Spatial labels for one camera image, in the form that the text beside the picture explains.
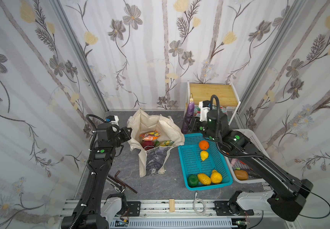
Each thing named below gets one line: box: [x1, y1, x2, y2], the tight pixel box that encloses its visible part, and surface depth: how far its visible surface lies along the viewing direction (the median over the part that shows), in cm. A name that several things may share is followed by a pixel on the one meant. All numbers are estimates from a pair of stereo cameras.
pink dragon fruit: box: [141, 140, 155, 151], surface depth 93 cm
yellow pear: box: [210, 169, 223, 184], surface depth 81 cm
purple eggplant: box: [181, 93, 195, 135], surface depth 68 cm
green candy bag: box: [154, 139, 176, 148], surface depth 90 cm
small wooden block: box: [169, 198, 176, 212], surface depth 76 cm
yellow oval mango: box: [197, 173, 212, 186], surface depth 82 cm
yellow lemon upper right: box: [200, 150, 209, 161], surface depth 92 cm
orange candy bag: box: [139, 130, 161, 141], surface depth 94 cm
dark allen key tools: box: [107, 170, 138, 194], surface depth 86 cm
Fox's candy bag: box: [219, 105, 228, 115], surface depth 98 cm
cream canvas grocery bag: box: [127, 108, 186, 178], surface depth 85 cm
